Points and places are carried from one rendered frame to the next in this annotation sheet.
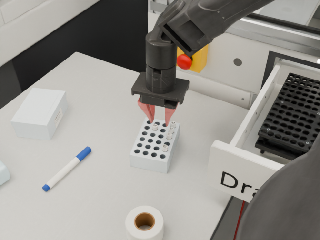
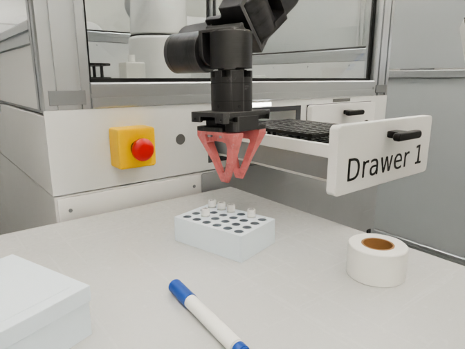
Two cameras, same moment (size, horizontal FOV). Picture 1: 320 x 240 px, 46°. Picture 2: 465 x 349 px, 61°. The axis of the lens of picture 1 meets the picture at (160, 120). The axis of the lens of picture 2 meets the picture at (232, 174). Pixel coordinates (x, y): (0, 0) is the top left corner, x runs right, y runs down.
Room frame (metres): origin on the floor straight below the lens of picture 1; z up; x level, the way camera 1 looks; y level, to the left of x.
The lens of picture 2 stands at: (0.38, 0.51, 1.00)
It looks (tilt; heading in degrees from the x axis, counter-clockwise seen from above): 14 degrees down; 293
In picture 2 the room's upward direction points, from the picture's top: straight up
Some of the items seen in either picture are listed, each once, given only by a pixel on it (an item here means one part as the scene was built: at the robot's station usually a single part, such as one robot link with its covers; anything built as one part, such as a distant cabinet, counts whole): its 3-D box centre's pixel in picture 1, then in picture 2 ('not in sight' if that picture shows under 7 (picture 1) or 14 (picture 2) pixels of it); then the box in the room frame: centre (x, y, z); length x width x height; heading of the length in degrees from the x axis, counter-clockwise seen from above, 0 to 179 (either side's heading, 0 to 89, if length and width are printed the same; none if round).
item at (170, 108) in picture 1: (161, 105); (233, 147); (0.59, 0.00, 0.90); 0.07 x 0.07 x 0.09; 74
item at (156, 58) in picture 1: (162, 47); (227, 50); (0.60, 0.00, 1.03); 0.07 x 0.06 x 0.07; 169
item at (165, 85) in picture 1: (160, 76); (231, 97); (0.59, 0.00, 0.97); 0.10 x 0.07 x 0.07; 74
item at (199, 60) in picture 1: (190, 54); (133, 147); (0.82, -0.08, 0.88); 0.07 x 0.05 x 0.07; 61
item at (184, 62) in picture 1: (185, 61); (141, 149); (0.79, -0.06, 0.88); 0.04 x 0.03 x 0.04; 61
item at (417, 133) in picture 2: not in sight; (400, 134); (0.37, -0.20, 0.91); 0.07 x 0.04 x 0.01; 61
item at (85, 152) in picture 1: (67, 167); (204, 314); (0.53, 0.20, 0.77); 0.14 x 0.02 x 0.02; 146
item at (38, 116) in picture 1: (41, 113); (8, 311); (0.69, 0.29, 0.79); 0.13 x 0.09 x 0.05; 171
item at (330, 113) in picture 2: not in sight; (342, 122); (0.52, -0.65, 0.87); 0.29 x 0.02 x 0.11; 61
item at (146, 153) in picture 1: (155, 144); (224, 229); (0.60, 0.01, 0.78); 0.12 x 0.08 x 0.04; 165
